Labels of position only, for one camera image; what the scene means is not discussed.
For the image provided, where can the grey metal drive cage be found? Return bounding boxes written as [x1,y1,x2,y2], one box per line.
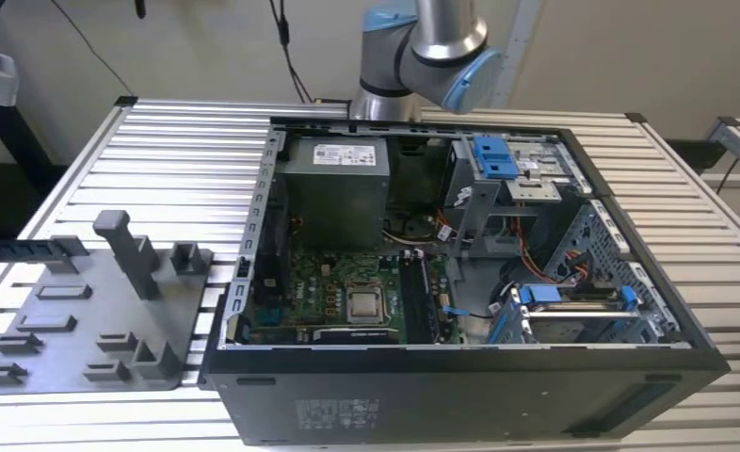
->
[445,134,590,259]

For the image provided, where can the blue drive bay latch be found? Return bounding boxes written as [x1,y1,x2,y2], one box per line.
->
[471,135,510,165]
[481,159,518,181]

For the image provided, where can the grey hard disk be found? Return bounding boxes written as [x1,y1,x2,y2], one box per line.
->
[529,308,650,344]

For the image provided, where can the grey power supply unit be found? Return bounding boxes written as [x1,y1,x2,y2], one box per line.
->
[273,136,390,250]

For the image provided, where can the dark background box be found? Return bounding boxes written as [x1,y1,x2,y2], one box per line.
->
[0,162,62,246]

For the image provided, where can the black RAM slot bank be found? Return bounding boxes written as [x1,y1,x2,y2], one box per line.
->
[399,249,450,344]

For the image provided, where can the RAM stick with black chips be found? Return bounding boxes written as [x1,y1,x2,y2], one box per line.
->
[0,238,87,263]

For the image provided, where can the thin black wall cable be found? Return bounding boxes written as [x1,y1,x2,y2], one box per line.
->
[51,0,133,99]

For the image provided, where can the blue disk carrier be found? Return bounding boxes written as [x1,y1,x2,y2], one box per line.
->
[507,283,639,315]

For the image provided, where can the multicoloured power wires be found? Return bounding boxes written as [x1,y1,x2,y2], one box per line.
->
[562,249,594,286]

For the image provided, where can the black open PC case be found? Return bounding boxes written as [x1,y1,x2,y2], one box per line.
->
[195,115,731,447]

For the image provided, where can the grey metal disk bay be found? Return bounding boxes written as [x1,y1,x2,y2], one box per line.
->
[489,281,682,347]

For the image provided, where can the black slanted frame bar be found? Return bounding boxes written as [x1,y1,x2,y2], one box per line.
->
[0,98,54,176]

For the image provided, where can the black box behind table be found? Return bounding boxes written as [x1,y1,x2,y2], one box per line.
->
[663,138,729,179]

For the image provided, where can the black CPU socket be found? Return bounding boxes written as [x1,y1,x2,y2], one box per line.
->
[339,280,390,327]

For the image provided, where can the grey plastic parts rack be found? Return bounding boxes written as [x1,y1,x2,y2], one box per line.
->
[0,210,217,396]

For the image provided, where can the silver CPU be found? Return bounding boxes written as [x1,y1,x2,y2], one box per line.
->
[347,291,381,317]

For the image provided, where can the green motherboard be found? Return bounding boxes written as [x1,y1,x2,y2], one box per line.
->
[242,211,470,346]

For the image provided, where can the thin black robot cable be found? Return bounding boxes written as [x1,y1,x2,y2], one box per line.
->
[267,0,351,105]

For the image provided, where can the yellow and black wire bundle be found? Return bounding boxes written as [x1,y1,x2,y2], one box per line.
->
[383,211,455,246]

